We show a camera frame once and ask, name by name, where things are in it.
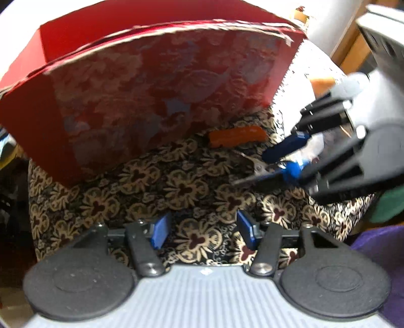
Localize purple cloth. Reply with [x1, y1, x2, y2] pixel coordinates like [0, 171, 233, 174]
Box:
[350, 225, 404, 328]

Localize orange packet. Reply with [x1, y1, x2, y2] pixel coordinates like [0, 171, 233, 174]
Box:
[208, 125, 268, 149]

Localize green cloth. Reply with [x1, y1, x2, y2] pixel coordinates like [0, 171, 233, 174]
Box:
[369, 186, 404, 223]

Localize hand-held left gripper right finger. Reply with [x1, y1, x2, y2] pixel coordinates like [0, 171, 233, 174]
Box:
[237, 210, 348, 277]

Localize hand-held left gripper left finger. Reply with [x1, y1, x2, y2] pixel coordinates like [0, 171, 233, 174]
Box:
[71, 212, 172, 278]

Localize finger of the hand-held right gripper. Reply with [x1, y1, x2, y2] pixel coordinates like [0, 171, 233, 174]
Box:
[284, 126, 390, 204]
[261, 95, 355, 163]

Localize red cardboard box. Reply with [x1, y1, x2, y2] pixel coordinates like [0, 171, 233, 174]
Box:
[0, 0, 309, 187]

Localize floral patterned tablecloth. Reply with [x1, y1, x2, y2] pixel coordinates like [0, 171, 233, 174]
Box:
[28, 41, 379, 273]

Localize wooden chair frame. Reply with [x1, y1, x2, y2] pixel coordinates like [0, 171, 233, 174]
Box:
[328, 0, 379, 71]

